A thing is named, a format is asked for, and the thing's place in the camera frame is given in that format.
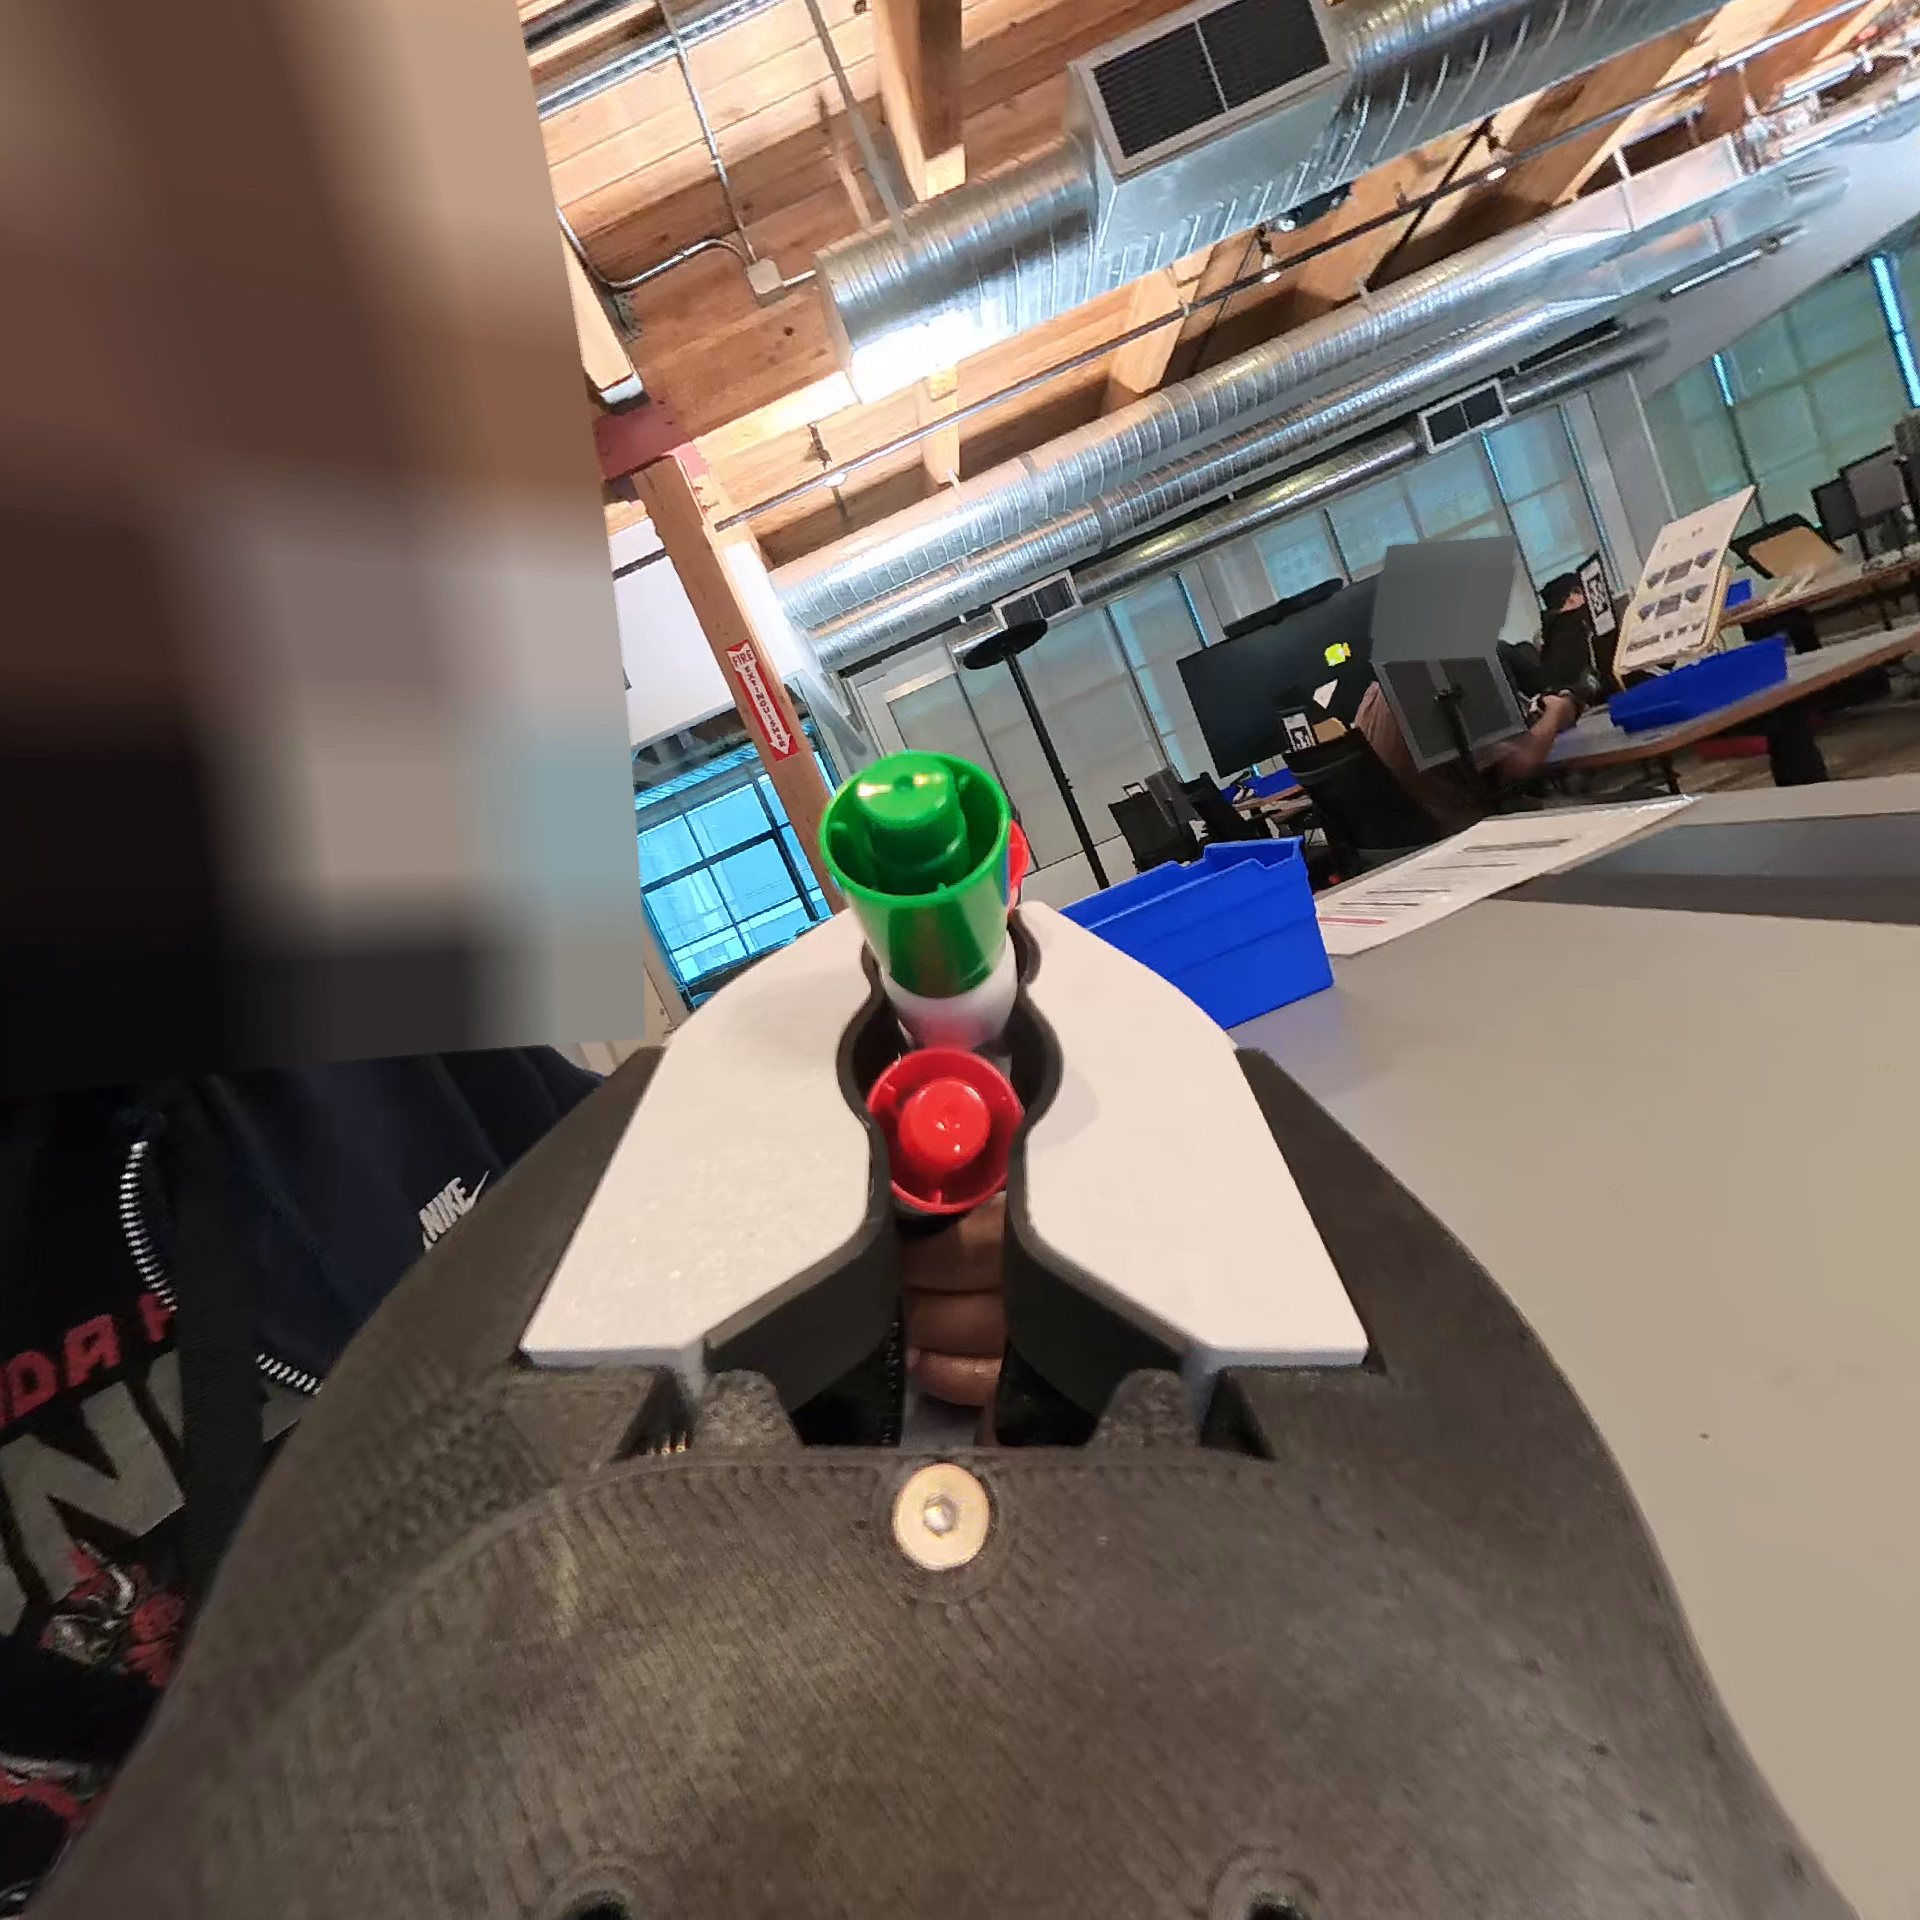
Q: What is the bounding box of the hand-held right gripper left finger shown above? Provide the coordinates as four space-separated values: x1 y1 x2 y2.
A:
518 899 902 1373

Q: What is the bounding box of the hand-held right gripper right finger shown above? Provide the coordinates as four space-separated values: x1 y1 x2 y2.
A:
1006 899 1373 1373

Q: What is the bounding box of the red marker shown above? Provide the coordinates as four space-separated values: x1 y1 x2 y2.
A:
864 1043 1029 1215

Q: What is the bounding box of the large blue plastic bin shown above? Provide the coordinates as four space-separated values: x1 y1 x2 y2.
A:
1064 840 1337 1031

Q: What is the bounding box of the green marker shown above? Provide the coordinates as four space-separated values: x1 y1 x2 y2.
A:
820 752 1016 1051

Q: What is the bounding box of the person's right hand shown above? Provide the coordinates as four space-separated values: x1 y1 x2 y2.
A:
901 1214 1021 1415

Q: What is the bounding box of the printed paper sheet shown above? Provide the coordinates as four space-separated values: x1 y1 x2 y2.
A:
1315 795 1695 961

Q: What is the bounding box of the black computer monitor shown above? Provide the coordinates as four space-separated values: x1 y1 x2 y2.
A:
1176 585 1383 777

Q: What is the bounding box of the black floor lamp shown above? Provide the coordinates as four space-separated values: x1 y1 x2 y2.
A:
956 615 1112 893

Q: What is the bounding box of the small blue bin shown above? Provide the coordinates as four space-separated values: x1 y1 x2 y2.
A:
1608 637 1792 735

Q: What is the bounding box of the small printed table sign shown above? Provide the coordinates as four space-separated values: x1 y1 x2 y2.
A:
1615 486 1760 686

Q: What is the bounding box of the silver air duct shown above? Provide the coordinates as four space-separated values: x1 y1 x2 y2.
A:
765 0 1920 677

